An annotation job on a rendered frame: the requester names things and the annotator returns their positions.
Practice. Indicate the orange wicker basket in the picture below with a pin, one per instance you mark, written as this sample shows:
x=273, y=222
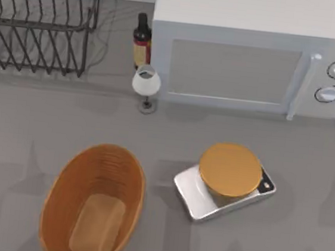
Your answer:
x=68, y=181

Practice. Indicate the pale microwave oven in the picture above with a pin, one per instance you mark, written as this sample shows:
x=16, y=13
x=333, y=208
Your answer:
x=256, y=24

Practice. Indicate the white table lamp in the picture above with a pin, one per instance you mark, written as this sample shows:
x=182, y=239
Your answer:
x=146, y=82

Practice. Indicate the brown bread loaf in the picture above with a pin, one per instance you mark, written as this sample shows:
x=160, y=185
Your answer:
x=97, y=226

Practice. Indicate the orange round can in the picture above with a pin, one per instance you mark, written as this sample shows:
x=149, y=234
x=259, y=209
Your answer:
x=230, y=169

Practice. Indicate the dark bottle with red label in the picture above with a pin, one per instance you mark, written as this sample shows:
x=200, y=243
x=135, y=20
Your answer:
x=141, y=40

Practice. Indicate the microwave oven door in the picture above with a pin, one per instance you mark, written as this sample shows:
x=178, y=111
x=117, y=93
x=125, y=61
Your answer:
x=233, y=72

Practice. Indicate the silver kitchen scale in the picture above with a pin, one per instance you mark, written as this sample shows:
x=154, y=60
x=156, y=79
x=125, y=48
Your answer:
x=193, y=191

